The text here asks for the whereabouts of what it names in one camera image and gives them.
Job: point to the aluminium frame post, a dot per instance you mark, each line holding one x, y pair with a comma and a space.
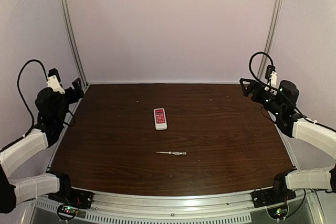
276, 11
72, 42

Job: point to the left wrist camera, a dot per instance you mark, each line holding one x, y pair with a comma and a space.
54, 81

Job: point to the front aluminium rail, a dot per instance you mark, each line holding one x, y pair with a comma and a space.
221, 208

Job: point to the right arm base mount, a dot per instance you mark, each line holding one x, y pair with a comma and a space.
276, 203

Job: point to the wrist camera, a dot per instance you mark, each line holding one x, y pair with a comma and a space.
271, 76
54, 81

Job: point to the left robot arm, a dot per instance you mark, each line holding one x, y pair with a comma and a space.
53, 104

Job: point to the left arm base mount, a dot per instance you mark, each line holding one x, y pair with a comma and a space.
72, 204

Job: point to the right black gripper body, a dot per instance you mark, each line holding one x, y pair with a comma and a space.
255, 90

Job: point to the right aluminium frame post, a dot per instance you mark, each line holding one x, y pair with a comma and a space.
276, 11

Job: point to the left aluminium frame post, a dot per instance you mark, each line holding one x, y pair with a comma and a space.
72, 42

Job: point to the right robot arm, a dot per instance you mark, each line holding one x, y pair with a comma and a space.
281, 103

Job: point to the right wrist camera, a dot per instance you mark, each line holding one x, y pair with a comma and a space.
271, 76

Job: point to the clear handle screwdriver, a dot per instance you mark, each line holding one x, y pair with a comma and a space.
172, 153

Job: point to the white red remote control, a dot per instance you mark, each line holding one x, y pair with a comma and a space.
160, 120

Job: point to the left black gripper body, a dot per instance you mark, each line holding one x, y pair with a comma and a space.
72, 91

